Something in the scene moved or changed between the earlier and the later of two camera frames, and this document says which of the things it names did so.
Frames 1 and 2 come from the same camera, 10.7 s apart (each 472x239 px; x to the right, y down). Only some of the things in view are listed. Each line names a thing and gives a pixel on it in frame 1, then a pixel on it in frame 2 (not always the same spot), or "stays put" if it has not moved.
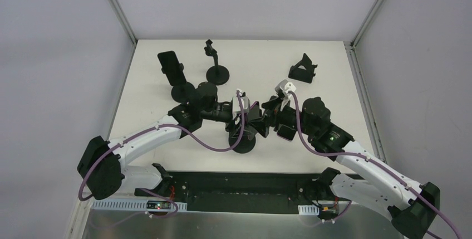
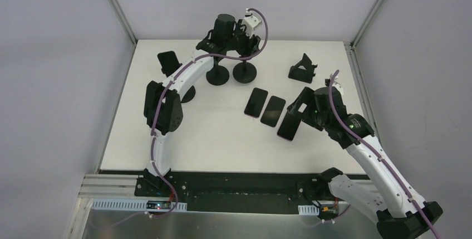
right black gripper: (274, 118) → (308, 106)
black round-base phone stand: (217, 74) stays put
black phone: (170, 63) stays put
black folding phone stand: (303, 71) stays put
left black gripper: (244, 120) → (245, 44)
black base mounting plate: (248, 193) stays put
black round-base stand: (246, 145) → (245, 72)
